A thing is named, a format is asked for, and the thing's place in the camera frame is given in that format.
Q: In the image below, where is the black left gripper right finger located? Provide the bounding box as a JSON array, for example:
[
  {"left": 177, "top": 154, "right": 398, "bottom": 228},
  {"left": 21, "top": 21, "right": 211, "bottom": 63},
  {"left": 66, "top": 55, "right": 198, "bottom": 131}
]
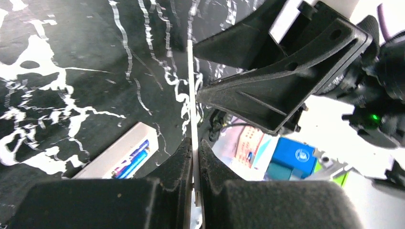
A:
[{"left": 199, "top": 141, "right": 363, "bottom": 229}]

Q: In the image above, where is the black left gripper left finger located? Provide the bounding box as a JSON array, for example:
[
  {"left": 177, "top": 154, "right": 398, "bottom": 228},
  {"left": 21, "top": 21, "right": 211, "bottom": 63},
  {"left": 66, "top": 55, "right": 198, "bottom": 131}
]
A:
[{"left": 8, "top": 138, "right": 192, "bottom": 229}]

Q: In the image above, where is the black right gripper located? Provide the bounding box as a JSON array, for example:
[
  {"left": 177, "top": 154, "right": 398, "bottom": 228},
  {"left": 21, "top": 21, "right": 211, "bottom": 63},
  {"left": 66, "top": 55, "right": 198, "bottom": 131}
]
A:
[{"left": 196, "top": 15, "right": 405, "bottom": 149}]

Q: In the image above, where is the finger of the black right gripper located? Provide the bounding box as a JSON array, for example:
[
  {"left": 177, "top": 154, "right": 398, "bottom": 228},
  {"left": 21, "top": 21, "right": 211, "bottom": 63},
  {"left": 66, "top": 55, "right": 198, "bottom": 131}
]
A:
[{"left": 192, "top": 0, "right": 288, "bottom": 70}]

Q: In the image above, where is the white remote battery cover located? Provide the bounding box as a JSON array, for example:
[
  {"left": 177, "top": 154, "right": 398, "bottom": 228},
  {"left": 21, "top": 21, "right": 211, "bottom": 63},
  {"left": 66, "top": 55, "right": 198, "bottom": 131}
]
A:
[{"left": 187, "top": 39, "right": 202, "bottom": 207}]

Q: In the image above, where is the blue battery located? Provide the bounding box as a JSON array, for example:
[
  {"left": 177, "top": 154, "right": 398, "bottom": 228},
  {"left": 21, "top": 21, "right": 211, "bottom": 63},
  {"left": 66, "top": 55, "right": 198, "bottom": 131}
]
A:
[
  {"left": 116, "top": 150, "right": 148, "bottom": 179},
  {"left": 112, "top": 140, "right": 149, "bottom": 179}
]

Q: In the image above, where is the white remote control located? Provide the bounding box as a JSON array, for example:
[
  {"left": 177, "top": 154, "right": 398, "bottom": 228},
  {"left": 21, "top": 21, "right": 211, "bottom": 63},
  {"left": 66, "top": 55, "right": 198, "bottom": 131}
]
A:
[{"left": 73, "top": 122, "right": 159, "bottom": 179}]

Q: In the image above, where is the pink printed packet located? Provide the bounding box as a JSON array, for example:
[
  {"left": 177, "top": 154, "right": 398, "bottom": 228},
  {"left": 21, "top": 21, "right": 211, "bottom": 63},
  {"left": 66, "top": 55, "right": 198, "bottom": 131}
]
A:
[{"left": 213, "top": 117, "right": 279, "bottom": 176}]

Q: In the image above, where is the blue box beyond table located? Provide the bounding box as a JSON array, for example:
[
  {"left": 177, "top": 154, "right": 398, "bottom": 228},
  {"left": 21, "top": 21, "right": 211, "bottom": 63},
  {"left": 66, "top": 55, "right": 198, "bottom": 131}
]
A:
[{"left": 265, "top": 137, "right": 318, "bottom": 180}]

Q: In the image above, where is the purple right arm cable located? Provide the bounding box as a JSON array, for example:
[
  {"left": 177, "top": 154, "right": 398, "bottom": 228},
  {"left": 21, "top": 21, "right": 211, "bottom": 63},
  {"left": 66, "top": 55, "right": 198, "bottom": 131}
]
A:
[{"left": 376, "top": 3, "right": 393, "bottom": 42}]

